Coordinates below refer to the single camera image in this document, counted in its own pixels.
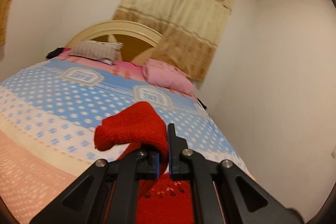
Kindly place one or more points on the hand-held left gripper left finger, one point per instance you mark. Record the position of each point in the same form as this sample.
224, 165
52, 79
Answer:
155, 165

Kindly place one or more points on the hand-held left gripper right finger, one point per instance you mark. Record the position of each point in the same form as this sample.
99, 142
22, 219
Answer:
173, 161

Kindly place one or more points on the red knitted sweater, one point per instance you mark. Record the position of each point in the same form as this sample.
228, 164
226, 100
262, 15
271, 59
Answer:
136, 124

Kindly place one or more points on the pink pillow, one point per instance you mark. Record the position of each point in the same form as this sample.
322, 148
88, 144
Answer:
168, 77

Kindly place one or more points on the bed with dotted bedsheet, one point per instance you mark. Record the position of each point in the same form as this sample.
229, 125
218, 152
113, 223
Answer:
52, 98

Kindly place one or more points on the striped pillow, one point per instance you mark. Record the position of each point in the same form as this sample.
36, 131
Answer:
94, 52

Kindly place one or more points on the beige patterned curtain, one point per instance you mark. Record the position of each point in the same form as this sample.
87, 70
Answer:
178, 19

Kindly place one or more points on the cream wooden headboard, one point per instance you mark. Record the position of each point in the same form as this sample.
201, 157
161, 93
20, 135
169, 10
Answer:
118, 27

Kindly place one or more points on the black cloth item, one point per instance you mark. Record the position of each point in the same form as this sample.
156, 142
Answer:
55, 53

